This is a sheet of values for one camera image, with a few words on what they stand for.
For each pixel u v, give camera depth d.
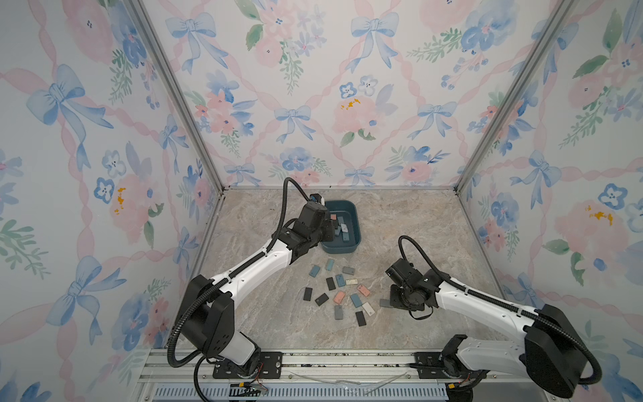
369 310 0.84
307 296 0.88
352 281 0.90
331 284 0.90
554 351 0.40
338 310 0.85
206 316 0.42
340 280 0.91
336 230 1.04
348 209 1.07
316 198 0.74
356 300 0.88
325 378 0.73
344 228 1.03
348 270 0.94
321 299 0.87
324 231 0.74
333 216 1.09
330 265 0.95
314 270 0.93
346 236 1.03
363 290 0.90
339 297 0.87
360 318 0.84
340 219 1.07
